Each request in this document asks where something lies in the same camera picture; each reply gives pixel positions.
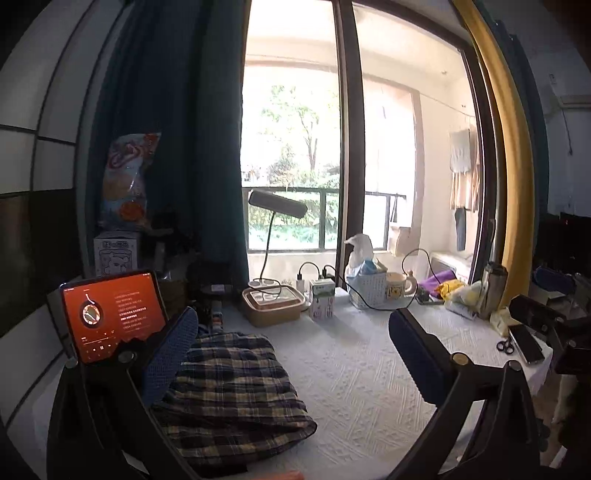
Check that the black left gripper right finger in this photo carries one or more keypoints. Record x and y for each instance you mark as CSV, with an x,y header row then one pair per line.
x,y
505,443

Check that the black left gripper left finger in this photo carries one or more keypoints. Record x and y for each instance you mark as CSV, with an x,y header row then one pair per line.
x,y
102,424

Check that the blue plaid pants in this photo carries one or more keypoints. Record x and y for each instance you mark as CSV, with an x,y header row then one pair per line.
x,y
230,404

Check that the black smartphone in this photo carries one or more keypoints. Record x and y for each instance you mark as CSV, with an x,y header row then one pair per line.
x,y
526,344

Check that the black scissors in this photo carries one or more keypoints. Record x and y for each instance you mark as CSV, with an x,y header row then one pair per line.
x,y
506,346

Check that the steel thermos flask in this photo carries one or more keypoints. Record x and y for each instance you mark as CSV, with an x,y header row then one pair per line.
x,y
493,285

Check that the tablet with orange screen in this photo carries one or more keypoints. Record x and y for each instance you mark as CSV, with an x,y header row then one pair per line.
x,y
103,312

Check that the yellow curtain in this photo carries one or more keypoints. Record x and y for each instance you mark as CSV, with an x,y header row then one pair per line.
x,y
520,203

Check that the yellow cloth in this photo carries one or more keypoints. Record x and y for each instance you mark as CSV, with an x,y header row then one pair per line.
x,y
451,289

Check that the purple cloth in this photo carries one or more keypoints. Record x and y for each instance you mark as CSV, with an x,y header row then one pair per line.
x,y
430,284

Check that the white cartoon box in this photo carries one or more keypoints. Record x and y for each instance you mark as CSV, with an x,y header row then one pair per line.
x,y
115,252

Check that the yellow cartoon mug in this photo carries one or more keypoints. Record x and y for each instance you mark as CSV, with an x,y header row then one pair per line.
x,y
399,285

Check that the beige plastic food container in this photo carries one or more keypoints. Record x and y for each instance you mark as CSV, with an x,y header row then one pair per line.
x,y
268,306

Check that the white perforated plastic basket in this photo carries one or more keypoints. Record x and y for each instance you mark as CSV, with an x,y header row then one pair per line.
x,y
367,291

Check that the colourful snack bag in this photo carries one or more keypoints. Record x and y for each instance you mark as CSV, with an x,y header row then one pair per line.
x,y
124,198

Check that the green white milk carton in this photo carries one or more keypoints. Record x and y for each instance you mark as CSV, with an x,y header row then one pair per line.
x,y
322,298

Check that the black desk lamp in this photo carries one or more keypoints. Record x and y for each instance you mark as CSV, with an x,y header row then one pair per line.
x,y
276,204

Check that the dark teal curtain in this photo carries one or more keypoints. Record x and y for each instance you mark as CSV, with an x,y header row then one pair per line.
x,y
176,70

